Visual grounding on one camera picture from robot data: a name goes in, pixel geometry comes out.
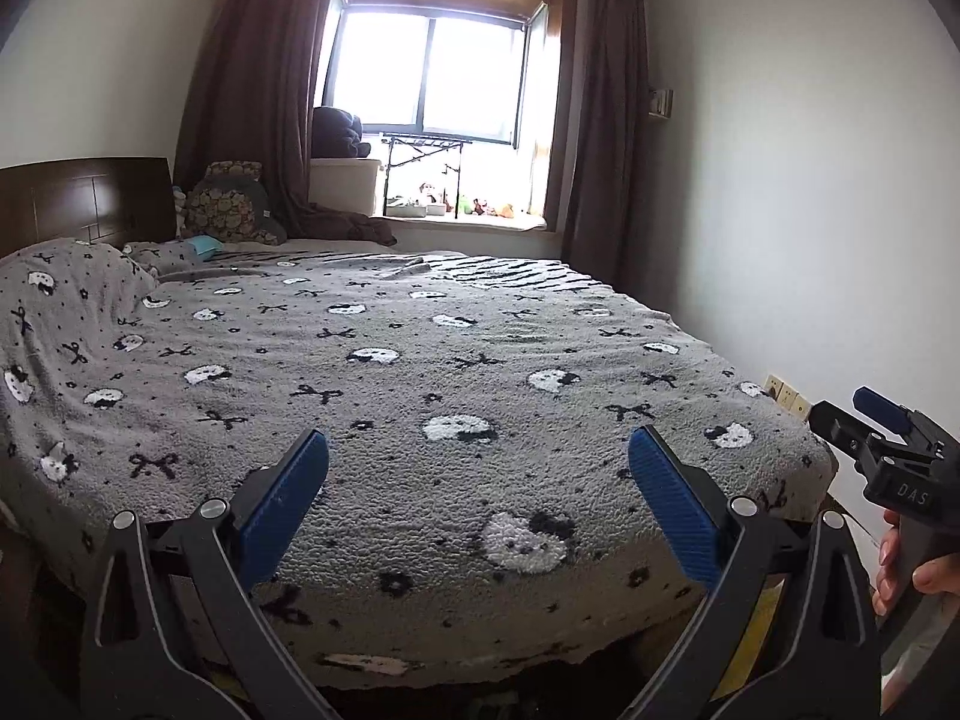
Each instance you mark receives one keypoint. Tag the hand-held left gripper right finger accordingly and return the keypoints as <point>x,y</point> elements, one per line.
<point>675,510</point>

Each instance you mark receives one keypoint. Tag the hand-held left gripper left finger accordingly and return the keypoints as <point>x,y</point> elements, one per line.
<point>283,506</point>

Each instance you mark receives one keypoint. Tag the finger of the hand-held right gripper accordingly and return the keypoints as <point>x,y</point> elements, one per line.
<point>840,427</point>
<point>881,409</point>

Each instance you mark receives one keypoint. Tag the person's right hand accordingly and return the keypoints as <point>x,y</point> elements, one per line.
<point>889,562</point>

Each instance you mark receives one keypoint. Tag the grey cat print blanket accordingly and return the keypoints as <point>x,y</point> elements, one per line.
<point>375,390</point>

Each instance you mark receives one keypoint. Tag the teal cloth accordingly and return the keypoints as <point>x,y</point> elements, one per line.
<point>202,245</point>

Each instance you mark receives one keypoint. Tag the dark cloth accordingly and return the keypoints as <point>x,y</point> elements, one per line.
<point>337,225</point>

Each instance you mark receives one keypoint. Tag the brown patterned pillow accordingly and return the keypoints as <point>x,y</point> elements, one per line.
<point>225,206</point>

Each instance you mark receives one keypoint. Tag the white storage box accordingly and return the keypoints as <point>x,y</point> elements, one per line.
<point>343,186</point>

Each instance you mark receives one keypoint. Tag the row of small windowsill toys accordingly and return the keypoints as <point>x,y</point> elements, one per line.
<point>450,204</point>

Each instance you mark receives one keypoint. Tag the dark wooden headboard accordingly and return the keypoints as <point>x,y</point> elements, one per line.
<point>82,199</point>

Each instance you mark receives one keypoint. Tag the dark plush toy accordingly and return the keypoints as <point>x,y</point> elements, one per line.
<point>337,133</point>

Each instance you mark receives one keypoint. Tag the brown curtain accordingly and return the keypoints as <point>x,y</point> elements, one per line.
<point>255,90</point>
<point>607,127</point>

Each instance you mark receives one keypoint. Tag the black folding rack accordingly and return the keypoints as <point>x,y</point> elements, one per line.
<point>424,141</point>

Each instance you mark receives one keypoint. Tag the window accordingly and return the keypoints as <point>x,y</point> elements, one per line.
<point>450,75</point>

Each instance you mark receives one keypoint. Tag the wall socket panel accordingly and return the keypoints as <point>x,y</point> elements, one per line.
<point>787,394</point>

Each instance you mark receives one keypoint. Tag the wall switch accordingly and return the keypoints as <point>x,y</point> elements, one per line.
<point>661,103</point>

